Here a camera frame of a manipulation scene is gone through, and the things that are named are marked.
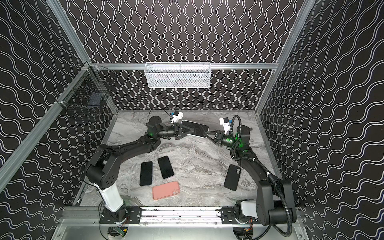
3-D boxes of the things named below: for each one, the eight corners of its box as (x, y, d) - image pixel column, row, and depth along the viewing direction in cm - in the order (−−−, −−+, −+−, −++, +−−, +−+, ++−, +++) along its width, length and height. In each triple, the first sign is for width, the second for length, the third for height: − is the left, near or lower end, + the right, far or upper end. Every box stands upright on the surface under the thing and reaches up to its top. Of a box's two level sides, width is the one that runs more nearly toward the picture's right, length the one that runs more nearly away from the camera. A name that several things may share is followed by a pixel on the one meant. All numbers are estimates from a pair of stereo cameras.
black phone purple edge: (163, 179, 88) (162, 177, 87) (157, 160, 96) (157, 158, 95) (174, 174, 90) (174, 173, 88) (168, 156, 98) (167, 154, 96)
